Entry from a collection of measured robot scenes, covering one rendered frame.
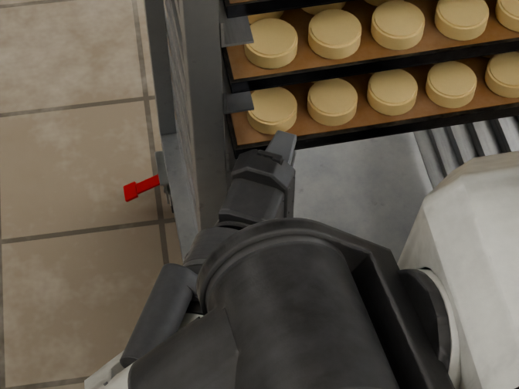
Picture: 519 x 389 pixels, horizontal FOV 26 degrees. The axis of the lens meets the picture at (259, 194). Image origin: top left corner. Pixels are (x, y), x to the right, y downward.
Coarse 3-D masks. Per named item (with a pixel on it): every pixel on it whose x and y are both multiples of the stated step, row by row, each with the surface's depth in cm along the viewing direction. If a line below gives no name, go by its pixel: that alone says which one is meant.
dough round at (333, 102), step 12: (324, 84) 113; (336, 84) 113; (348, 84) 113; (312, 96) 112; (324, 96) 112; (336, 96) 112; (348, 96) 112; (312, 108) 112; (324, 108) 111; (336, 108) 111; (348, 108) 111; (324, 120) 112; (336, 120) 112; (348, 120) 112
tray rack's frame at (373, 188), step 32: (160, 0) 175; (160, 32) 180; (160, 64) 187; (160, 96) 193; (160, 128) 200; (160, 160) 202; (320, 160) 199; (352, 160) 199; (384, 160) 199; (416, 160) 199; (320, 192) 195; (352, 192) 195; (384, 192) 195; (416, 192) 195; (192, 224) 191; (352, 224) 191; (384, 224) 191
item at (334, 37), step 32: (384, 0) 108; (416, 0) 110; (448, 0) 107; (480, 0) 107; (512, 0) 107; (256, 32) 105; (288, 32) 105; (320, 32) 105; (352, 32) 105; (384, 32) 105; (416, 32) 105; (448, 32) 107; (480, 32) 107; (512, 32) 108; (256, 64) 105; (288, 64) 105; (320, 64) 105
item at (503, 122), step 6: (498, 120) 148; (504, 120) 148; (510, 120) 148; (516, 120) 148; (504, 126) 147; (510, 126) 147; (516, 126) 147; (504, 132) 147; (510, 132) 147; (516, 132) 147; (510, 138) 146; (516, 138) 146; (510, 144) 145; (516, 144) 145; (510, 150) 145; (516, 150) 145
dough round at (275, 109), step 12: (252, 96) 112; (264, 96) 112; (276, 96) 112; (288, 96) 112; (264, 108) 111; (276, 108) 111; (288, 108) 111; (252, 120) 111; (264, 120) 110; (276, 120) 110; (288, 120) 111; (264, 132) 111
